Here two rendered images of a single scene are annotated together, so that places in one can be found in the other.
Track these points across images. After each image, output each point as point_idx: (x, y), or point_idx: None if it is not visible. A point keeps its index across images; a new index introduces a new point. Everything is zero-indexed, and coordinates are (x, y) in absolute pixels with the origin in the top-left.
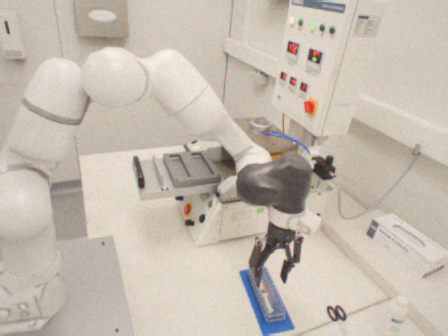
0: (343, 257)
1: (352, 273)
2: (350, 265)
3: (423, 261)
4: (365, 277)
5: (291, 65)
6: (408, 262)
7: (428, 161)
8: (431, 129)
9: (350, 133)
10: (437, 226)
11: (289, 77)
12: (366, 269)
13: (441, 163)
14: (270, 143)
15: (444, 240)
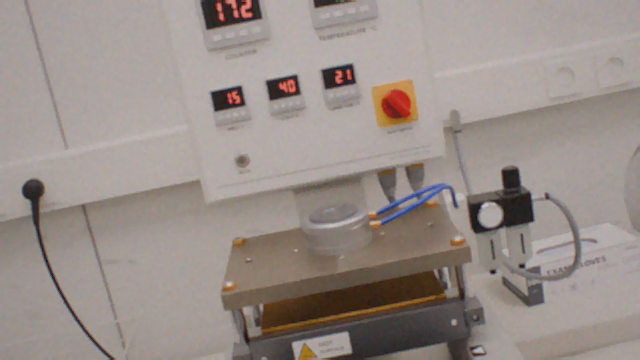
0: (582, 359)
1: (630, 355)
2: (606, 354)
3: (632, 248)
4: (637, 342)
5: (247, 55)
6: (616, 273)
7: (462, 137)
8: (454, 76)
9: (276, 205)
10: (537, 220)
11: (256, 88)
12: (623, 331)
13: (502, 115)
14: (428, 227)
15: (558, 230)
